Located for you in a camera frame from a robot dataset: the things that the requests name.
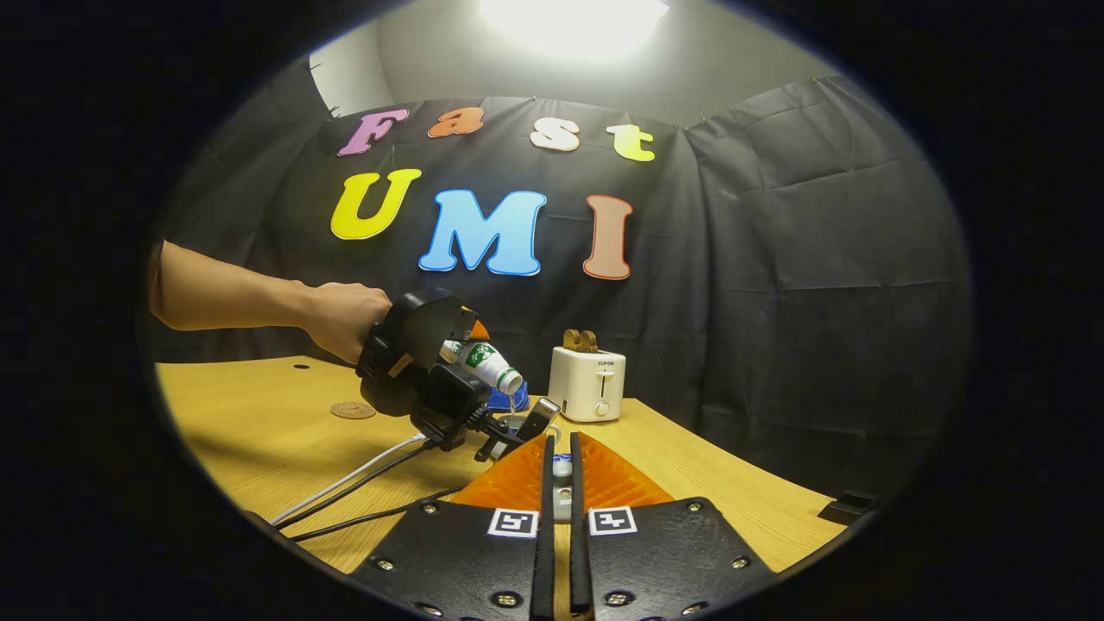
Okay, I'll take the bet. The ceiling light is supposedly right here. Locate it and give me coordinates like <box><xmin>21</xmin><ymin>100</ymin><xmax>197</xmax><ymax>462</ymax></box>
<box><xmin>479</xmin><ymin>0</ymin><xmax>672</xmax><ymax>61</ymax></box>

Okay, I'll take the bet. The white cable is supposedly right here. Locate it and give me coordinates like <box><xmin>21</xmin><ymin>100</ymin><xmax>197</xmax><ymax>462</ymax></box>
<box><xmin>270</xmin><ymin>434</ymin><xmax>428</xmax><ymax>527</ymax></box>

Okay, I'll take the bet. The white toaster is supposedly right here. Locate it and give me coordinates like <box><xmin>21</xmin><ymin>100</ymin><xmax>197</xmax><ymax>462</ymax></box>
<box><xmin>548</xmin><ymin>347</ymin><xmax>628</xmax><ymax>423</ymax></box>

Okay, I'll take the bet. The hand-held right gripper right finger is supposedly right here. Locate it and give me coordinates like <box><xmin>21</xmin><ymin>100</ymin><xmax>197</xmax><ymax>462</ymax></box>
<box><xmin>569</xmin><ymin>431</ymin><xmax>777</xmax><ymax>621</ymax></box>

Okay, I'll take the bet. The white green-label water bottle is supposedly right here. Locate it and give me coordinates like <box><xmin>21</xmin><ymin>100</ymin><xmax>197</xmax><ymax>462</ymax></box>
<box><xmin>440</xmin><ymin>339</ymin><xmax>524</xmax><ymax>396</ymax></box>

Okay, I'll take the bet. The small black block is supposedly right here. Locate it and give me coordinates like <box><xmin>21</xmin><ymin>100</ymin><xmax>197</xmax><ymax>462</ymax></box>
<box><xmin>818</xmin><ymin>490</ymin><xmax>877</xmax><ymax>525</ymax></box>

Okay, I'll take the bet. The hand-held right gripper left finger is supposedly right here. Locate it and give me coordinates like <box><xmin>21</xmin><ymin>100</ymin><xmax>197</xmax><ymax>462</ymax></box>
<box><xmin>349</xmin><ymin>434</ymin><xmax>557</xmax><ymax>621</ymax></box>

